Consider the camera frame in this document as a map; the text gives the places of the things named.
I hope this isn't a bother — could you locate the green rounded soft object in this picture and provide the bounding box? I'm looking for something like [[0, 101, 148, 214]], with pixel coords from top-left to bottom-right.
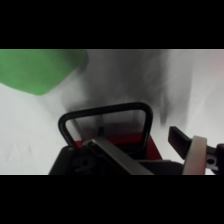
[[0, 49, 90, 97]]

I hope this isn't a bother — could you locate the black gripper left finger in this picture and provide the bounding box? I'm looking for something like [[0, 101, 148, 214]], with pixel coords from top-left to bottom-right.
[[48, 135, 155, 176]]

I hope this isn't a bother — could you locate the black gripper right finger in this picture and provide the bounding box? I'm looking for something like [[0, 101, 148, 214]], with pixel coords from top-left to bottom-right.
[[167, 125, 224, 176]]

